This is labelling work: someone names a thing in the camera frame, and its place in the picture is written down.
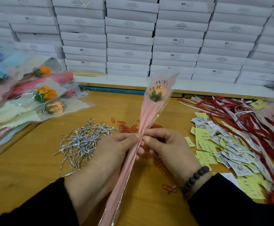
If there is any wall of stacked white boxes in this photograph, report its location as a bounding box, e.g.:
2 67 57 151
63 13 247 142
0 0 274 88

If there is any black bead bracelet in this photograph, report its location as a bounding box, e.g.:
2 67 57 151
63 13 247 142
180 165 211 196

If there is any pile of flowers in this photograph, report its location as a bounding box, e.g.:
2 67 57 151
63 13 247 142
0 38 94 151

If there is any person's right hand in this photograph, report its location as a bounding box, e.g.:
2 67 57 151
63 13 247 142
142 128 203 186

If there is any person's right forearm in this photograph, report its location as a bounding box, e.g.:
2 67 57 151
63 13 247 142
187 173 274 226

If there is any person's left hand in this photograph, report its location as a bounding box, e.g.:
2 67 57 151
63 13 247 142
64 133 145 222

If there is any wooden sticks bundle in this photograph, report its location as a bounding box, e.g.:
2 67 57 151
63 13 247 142
67 71 107 77

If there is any person's left forearm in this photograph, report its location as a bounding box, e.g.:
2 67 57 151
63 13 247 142
0 177 80 226

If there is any pile of silver twist ties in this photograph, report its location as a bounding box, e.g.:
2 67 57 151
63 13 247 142
55 118 119 178

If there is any pile of red ribbons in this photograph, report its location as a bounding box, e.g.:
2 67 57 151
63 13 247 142
178 95 274 206

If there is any pile of orange paper clips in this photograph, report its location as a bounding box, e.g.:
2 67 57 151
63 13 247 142
110 117 180 194

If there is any long white board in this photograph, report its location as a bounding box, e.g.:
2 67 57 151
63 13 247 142
73 74 274 100

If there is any pink flower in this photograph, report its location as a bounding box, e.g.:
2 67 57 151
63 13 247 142
98 71 179 226

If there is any pile of yellow white tags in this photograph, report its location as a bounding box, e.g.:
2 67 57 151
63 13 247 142
184 99 274 201

